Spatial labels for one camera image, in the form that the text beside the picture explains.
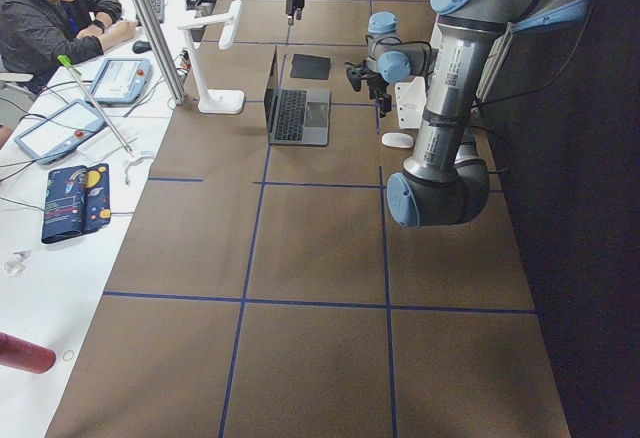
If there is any seated person in black jacket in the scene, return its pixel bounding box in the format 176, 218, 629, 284
1, 0, 137, 94

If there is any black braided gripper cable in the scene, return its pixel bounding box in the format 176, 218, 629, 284
364, 32, 435, 80

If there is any teach pendant tablet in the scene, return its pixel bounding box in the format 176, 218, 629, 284
14, 100, 106, 164
89, 58, 151, 106

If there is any grey laptop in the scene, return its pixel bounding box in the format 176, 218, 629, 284
263, 49, 331, 147

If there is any metal rod with green tip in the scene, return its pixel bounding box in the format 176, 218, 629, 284
57, 55, 134, 158

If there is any white computer mouse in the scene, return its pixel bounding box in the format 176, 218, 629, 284
381, 132, 414, 149

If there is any white desk lamp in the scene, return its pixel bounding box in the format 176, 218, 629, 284
177, 0, 245, 115

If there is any dark blue space pouch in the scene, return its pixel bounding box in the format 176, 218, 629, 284
41, 163, 111, 244

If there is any black mouse pad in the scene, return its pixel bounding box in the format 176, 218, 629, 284
290, 53, 331, 80

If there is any far teach pendant tablet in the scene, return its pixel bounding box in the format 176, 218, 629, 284
89, 58, 151, 106

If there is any near teach pendant tablet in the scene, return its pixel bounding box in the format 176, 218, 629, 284
14, 100, 106, 164

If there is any red bottle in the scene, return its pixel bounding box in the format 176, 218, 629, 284
0, 333, 56, 374

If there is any black desk mouse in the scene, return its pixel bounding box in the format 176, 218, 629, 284
132, 40, 151, 54

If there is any aluminium frame post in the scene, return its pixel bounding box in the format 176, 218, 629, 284
132, 0, 186, 105

